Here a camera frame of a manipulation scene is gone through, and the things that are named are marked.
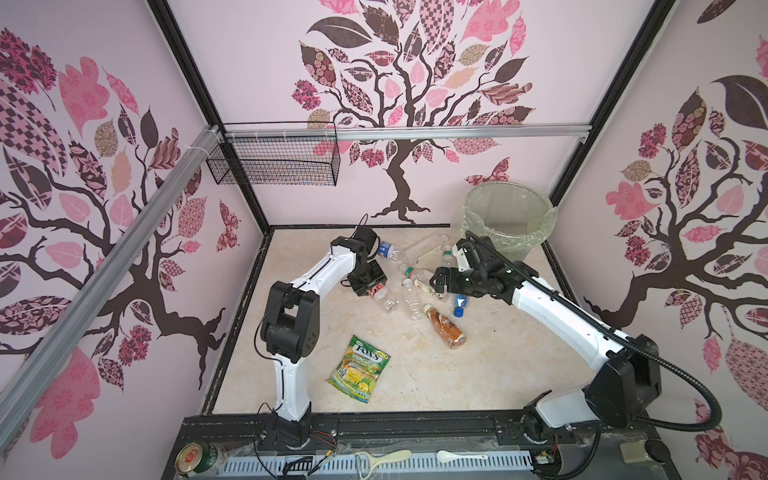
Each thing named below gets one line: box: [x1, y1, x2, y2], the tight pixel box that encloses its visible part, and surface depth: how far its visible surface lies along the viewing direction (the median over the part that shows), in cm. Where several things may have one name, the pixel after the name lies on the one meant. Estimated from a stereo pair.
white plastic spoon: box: [436, 450, 488, 463], surface depth 71 cm
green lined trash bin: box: [462, 181, 559, 262], surface depth 95 cm
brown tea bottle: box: [423, 304, 467, 350], surface depth 89 cm
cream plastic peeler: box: [355, 449, 413, 480], surface depth 71 cm
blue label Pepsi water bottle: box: [378, 241, 400, 261], surface depth 109 cm
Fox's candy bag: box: [326, 335, 391, 404], surface depth 83 cm
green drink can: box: [175, 441, 228, 478], surface depth 64 cm
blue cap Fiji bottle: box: [453, 294, 468, 318], surface depth 96 cm
